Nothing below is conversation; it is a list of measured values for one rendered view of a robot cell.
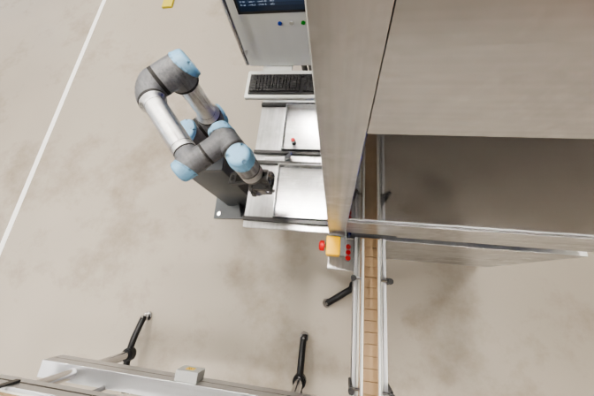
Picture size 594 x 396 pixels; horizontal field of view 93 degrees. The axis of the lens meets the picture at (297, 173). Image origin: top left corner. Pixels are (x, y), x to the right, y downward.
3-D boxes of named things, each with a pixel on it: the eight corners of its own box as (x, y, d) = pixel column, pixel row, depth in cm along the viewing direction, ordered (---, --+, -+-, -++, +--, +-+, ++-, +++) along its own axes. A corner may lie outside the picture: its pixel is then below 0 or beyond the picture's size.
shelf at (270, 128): (351, 102, 149) (351, 100, 148) (347, 235, 125) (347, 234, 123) (263, 102, 157) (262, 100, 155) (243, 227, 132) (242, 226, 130)
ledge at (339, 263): (361, 240, 123) (361, 239, 121) (361, 271, 119) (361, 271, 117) (329, 238, 125) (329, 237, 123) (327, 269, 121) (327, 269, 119)
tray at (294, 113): (351, 108, 146) (352, 104, 143) (350, 153, 137) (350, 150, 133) (286, 107, 151) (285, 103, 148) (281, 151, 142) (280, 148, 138)
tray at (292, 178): (349, 168, 134) (349, 165, 131) (347, 222, 125) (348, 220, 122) (279, 165, 139) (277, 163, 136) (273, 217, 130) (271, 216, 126)
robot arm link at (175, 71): (198, 125, 151) (140, 60, 98) (221, 109, 153) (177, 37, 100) (210, 141, 149) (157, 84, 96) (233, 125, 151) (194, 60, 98)
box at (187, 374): (205, 368, 148) (198, 372, 140) (203, 378, 147) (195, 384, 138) (184, 364, 150) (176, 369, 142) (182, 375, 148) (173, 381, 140)
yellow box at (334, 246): (345, 239, 115) (345, 236, 108) (344, 257, 112) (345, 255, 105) (326, 238, 116) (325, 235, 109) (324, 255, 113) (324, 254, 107)
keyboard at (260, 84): (316, 74, 166) (316, 72, 163) (315, 95, 161) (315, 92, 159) (251, 75, 172) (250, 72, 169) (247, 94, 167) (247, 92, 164)
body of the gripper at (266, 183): (272, 195, 102) (265, 185, 91) (250, 194, 104) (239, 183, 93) (275, 176, 105) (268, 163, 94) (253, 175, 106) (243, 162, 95)
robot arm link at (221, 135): (193, 134, 85) (210, 160, 81) (223, 113, 87) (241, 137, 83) (203, 146, 93) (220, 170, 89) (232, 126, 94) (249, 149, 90)
